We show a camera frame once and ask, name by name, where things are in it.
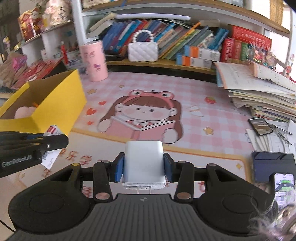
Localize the pink cylindrical container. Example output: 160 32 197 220
79 41 108 82

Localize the small white red box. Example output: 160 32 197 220
41 125 62 170

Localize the orange white box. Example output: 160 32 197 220
184 46 220 62
176 54 212 69

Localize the beige folded blanket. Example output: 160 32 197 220
0 52 22 88

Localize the red plastic bag sheet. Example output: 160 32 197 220
11 59 67 90

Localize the black smartphone lit screen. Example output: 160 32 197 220
274 173 295 209

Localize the wooden bookshelf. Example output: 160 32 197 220
71 1 292 74

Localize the stack of papers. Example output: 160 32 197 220
215 62 295 122

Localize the orange white box upper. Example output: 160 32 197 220
184 46 220 62

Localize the red santa pen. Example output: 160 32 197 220
61 41 68 65

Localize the white quilted pearl handbag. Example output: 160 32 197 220
127 29 159 62

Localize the red thick book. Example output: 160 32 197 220
231 25 272 50

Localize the yellow cardboard box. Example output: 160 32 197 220
1 70 87 135

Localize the small black phone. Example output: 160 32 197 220
248 118 273 136

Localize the orange white box lower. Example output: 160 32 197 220
176 54 212 69

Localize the pink shiny wrapper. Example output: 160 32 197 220
12 55 27 72

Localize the white charger adapter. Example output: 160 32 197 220
122 141 166 191

